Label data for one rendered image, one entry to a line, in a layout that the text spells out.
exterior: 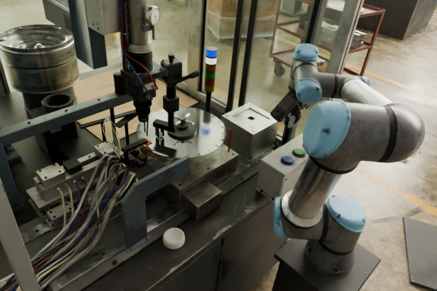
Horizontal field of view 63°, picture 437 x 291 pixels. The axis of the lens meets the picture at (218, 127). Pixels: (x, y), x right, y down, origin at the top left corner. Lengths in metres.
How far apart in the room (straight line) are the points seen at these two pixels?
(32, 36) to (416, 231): 2.42
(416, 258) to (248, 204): 1.36
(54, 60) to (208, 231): 0.96
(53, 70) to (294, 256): 1.21
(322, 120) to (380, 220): 1.93
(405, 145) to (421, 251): 1.80
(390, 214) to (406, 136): 1.94
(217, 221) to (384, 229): 1.49
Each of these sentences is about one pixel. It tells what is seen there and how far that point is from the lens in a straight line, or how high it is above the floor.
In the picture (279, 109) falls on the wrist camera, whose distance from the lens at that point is 1.25.
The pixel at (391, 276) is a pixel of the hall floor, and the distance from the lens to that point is 2.33.
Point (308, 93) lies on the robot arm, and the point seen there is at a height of 1.22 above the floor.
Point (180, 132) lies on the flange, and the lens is 1.29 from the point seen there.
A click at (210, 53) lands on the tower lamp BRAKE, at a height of 1.15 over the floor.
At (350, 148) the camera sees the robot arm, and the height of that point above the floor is 1.31.
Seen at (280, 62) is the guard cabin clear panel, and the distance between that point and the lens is 1.50.
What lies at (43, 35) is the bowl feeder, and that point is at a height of 1.07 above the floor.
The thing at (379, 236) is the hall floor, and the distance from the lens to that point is 2.49.
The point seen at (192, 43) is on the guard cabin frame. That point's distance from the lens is 1.83.
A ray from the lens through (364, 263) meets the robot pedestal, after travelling 1.30.
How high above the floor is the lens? 1.71
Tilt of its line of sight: 34 degrees down
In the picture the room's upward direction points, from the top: 5 degrees clockwise
